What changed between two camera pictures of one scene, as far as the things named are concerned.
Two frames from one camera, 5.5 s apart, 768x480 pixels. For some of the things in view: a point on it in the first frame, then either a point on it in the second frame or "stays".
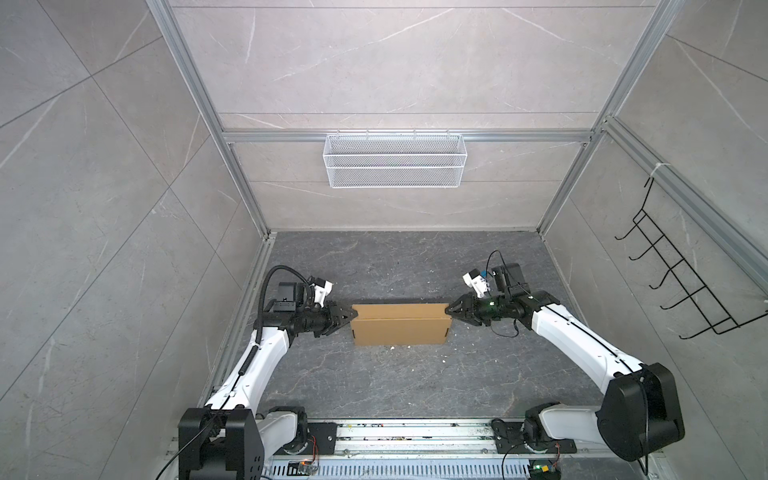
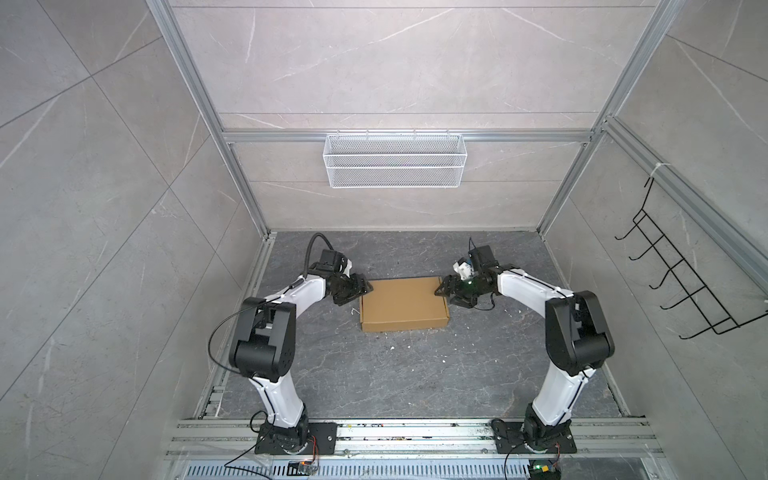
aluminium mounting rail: [434, 437] stays
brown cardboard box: [401, 324] -> [403, 304]
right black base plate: [509, 438] stays
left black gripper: [334, 317] -> [360, 287]
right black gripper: [469, 309] -> [452, 290]
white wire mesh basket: [389, 161] stays
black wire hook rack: [716, 315] stays
